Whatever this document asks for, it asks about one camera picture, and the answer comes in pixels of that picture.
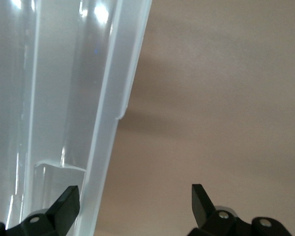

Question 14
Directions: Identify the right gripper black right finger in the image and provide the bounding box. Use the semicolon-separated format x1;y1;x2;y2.
188;184;294;236

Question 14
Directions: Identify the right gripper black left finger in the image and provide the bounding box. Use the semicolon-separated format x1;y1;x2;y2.
0;185;81;236

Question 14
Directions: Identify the clear plastic storage box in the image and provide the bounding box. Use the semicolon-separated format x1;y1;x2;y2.
0;0;153;236

